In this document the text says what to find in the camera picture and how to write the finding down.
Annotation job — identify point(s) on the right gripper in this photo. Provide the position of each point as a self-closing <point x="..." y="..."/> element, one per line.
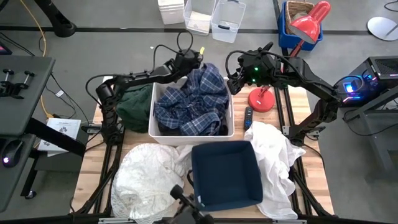
<point x="258" y="67"/>

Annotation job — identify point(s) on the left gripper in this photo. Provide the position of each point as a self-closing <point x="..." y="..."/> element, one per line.
<point x="188" y="59"/>

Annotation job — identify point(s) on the blue plaid shirt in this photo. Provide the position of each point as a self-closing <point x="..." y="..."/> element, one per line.
<point x="192" y="102"/>

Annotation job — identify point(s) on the plain white cloth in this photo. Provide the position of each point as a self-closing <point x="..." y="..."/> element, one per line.
<point x="273" y="155"/>

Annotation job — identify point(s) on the white lace cloth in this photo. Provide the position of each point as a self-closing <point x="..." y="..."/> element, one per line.
<point x="146" y="180"/>

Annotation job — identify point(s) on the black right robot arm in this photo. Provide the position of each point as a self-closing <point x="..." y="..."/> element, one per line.
<point x="311" y="81"/>

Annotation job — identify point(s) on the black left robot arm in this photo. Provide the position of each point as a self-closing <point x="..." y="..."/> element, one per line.
<point x="109" y="96"/>

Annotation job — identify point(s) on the black remote control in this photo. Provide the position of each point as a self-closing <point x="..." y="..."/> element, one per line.
<point x="248" y="118"/>

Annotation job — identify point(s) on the clear plastic bin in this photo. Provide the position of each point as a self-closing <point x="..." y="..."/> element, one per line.
<point x="199" y="18"/>

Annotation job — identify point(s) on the white plastic box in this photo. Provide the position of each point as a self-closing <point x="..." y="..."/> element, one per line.
<point x="171" y="12"/>

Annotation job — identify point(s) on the clear plastic containers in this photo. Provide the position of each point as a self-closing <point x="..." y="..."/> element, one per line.
<point x="227" y="18"/>

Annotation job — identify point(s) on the blue plastic crate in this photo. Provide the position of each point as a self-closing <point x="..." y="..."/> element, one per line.
<point x="284" y="40"/>

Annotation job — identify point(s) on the dark green cloth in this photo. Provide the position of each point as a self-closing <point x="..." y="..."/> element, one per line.
<point x="133" y="109"/>

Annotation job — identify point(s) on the white perforated plastic basket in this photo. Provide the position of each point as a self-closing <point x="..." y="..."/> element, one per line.
<point x="154" y="130"/>

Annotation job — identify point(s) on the navy white fabric bin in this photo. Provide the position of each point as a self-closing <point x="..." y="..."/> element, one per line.
<point x="227" y="174"/>

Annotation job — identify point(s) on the wicker basket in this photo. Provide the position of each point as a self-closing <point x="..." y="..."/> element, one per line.
<point x="292" y="9"/>

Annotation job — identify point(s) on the black stand leg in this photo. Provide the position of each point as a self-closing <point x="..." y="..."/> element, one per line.
<point x="59" y="21"/>

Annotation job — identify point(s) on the grey metal stand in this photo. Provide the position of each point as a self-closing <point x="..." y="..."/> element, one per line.
<point x="373" y="118"/>

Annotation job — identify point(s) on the white paper booklet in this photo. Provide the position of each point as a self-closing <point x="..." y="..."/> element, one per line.
<point x="62" y="127"/>

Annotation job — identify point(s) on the black computer RGB lights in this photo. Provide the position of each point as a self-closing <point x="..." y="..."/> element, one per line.
<point x="382" y="74"/>

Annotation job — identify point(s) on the round silver disc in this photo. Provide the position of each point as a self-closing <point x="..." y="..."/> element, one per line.
<point x="384" y="28"/>

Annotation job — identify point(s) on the black desk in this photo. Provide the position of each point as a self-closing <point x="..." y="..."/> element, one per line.
<point x="21" y="93"/>

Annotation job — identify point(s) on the black desk clamp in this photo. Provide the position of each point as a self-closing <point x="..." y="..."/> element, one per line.
<point x="12" y="88"/>

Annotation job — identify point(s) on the black computer monitor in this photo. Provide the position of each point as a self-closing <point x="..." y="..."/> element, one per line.
<point x="4" y="49"/>

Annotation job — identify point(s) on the black computer mouse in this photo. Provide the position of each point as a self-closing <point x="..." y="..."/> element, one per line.
<point x="11" y="154"/>

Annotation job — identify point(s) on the black table camera mount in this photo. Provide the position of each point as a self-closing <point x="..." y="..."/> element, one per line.
<point x="189" y="208"/>

